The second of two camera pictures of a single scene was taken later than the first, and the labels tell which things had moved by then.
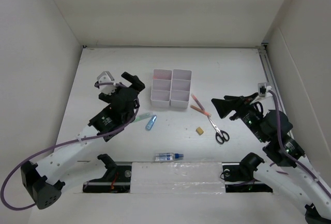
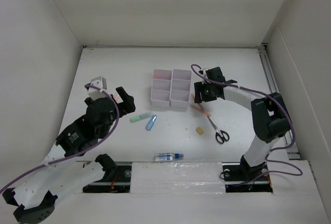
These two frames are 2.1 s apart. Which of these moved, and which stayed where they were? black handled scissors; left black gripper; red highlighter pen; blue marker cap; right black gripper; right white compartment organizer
Moved: right black gripper; left black gripper
Stayed: blue marker cap; red highlighter pen; black handled scissors; right white compartment organizer
